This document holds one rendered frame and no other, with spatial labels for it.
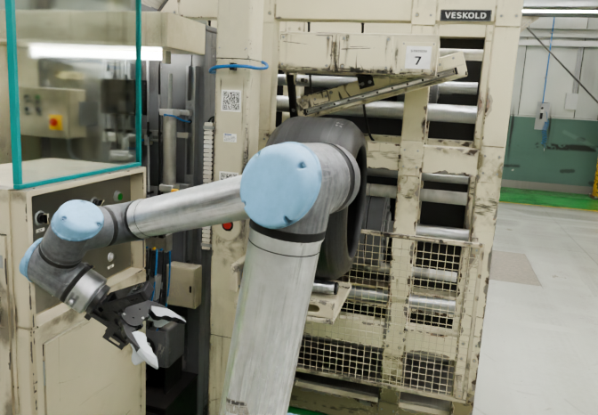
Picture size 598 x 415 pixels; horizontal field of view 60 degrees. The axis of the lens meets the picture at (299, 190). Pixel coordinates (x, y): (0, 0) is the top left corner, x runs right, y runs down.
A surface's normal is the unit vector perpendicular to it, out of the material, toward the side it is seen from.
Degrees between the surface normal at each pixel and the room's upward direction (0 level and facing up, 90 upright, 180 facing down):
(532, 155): 90
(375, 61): 90
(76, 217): 37
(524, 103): 90
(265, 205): 80
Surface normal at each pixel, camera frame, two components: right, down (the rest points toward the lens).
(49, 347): 0.96, 0.10
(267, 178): -0.51, -0.04
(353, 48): -0.27, 0.15
